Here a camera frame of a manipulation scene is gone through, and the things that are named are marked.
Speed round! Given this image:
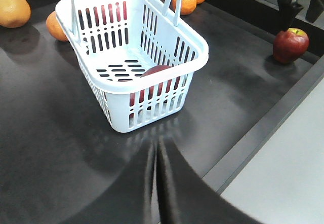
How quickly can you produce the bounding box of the dark red apple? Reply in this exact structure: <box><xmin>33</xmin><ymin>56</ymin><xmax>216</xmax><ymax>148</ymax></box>
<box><xmin>129</xmin><ymin>64</ymin><xmax>181</xmax><ymax>107</ymax></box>
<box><xmin>272</xmin><ymin>28</ymin><xmax>309</xmax><ymax>64</ymax></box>

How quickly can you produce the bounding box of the small orange behind basket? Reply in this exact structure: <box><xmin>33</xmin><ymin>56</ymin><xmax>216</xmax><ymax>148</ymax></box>
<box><xmin>46</xmin><ymin>11</ymin><xmax>68</xmax><ymax>42</ymax></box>

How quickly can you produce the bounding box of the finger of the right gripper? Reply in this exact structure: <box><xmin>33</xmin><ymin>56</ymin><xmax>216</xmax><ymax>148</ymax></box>
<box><xmin>277</xmin><ymin>0</ymin><xmax>304</xmax><ymax>31</ymax></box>
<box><xmin>305</xmin><ymin>0</ymin><xmax>323</xmax><ymax>23</ymax></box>

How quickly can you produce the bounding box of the light blue plastic basket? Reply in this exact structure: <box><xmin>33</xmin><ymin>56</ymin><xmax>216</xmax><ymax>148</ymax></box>
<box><xmin>55</xmin><ymin>0</ymin><xmax>209</xmax><ymax>133</ymax></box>

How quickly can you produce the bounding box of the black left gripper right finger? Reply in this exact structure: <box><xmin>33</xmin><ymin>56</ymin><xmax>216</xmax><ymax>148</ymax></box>
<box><xmin>156</xmin><ymin>138</ymin><xmax>258</xmax><ymax>223</ymax></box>

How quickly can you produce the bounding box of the small orange left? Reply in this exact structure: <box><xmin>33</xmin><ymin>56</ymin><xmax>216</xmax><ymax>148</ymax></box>
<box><xmin>171</xmin><ymin>0</ymin><xmax>197</xmax><ymax>15</ymax></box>

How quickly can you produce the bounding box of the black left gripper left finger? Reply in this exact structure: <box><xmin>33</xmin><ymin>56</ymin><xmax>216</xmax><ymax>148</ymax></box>
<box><xmin>62</xmin><ymin>141</ymin><xmax>155</xmax><ymax>223</ymax></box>

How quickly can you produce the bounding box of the black wooden produce stand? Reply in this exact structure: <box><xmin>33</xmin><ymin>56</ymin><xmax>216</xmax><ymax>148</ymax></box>
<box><xmin>1</xmin><ymin>0</ymin><xmax>323</xmax><ymax>223</ymax></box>

